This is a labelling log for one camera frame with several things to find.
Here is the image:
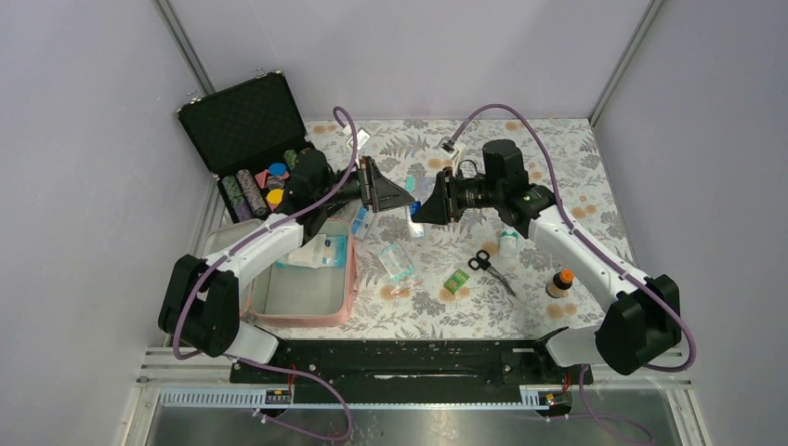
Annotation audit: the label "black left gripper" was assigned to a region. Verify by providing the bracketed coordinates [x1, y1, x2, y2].
[317, 157, 415, 213]

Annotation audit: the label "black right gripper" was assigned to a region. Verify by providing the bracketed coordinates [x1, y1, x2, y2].
[413, 167, 504, 226]

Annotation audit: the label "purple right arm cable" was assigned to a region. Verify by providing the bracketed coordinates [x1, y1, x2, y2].
[449, 103, 698, 444]

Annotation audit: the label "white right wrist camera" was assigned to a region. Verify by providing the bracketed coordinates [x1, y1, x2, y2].
[437, 138, 464, 162]

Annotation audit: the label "small green box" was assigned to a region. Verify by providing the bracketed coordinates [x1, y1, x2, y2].
[443, 269, 469, 295]

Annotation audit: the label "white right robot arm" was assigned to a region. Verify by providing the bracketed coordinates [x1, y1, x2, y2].
[414, 139, 682, 383]

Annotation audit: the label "plastic bag of band-aids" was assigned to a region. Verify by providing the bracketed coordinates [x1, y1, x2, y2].
[376, 243, 417, 286]

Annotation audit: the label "small white medicine bottle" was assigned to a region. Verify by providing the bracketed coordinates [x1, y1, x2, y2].
[498, 230, 519, 258]

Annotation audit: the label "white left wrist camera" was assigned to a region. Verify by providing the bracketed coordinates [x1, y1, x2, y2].
[347, 128, 371, 150]

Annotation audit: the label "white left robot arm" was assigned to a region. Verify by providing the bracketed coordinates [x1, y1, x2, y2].
[158, 149, 414, 382]

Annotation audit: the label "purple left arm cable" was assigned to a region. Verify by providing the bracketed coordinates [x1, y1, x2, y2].
[171, 105, 360, 444]

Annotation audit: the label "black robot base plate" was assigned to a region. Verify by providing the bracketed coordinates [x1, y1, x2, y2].
[228, 334, 596, 408]

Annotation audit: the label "blue white blister pack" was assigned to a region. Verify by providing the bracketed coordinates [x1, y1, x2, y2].
[350, 205, 374, 240]

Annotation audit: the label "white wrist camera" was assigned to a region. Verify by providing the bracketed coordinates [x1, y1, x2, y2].
[347, 128, 371, 150]
[437, 138, 464, 162]

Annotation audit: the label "brown bottle orange cap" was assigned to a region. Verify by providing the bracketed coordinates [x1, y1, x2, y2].
[545, 269, 574, 299]

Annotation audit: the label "pink medicine kit bag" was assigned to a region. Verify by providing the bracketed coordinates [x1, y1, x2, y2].
[240, 219, 358, 328]

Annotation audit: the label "black poker chip case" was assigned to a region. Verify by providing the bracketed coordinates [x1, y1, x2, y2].
[176, 71, 315, 223]

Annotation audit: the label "teal silver foil sachet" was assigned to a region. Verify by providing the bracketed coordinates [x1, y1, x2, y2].
[404, 176, 436, 200]

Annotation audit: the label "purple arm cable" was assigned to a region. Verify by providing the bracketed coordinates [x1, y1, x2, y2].
[171, 105, 360, 444]
[449, 103, 698, 444]

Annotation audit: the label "black handled scissors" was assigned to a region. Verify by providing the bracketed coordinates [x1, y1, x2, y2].
[467, 249, 517, 296]

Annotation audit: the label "black orange-tipped thermometer pen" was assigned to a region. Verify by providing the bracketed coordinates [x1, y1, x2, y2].
[326, 177, 361, 207]

